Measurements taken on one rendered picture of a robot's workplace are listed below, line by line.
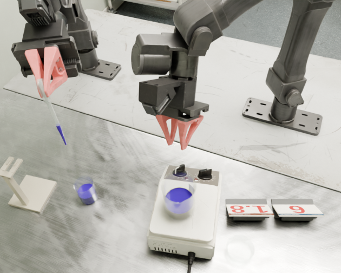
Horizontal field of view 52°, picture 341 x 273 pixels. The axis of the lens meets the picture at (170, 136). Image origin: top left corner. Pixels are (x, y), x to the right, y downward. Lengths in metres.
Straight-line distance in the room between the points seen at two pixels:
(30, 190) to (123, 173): 0.21
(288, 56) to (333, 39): 2.18
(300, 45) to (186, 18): 0.27
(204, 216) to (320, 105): 0.51
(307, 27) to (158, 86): 0.33
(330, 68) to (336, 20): 2.07
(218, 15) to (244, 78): 0.46
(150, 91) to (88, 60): 0.51
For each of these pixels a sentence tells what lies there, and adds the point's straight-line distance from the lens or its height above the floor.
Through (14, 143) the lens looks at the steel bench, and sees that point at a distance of 0.99.
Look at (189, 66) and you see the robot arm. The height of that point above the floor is 1.17.
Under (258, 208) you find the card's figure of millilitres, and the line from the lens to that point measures 0.78.
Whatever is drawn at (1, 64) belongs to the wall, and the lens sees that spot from 2.31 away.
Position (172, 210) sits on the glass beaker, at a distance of 0.63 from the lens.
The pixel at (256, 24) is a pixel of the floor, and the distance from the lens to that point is 3.02.
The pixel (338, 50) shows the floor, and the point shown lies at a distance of 2.89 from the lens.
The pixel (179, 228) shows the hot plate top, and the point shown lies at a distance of 0.66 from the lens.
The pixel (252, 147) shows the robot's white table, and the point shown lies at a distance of 0.89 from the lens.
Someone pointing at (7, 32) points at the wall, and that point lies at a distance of 2.31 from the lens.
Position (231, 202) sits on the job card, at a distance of 0.79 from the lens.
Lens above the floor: 1.59
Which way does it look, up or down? 50 degrees down
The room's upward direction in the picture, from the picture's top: 4 degrees counter-clockwise
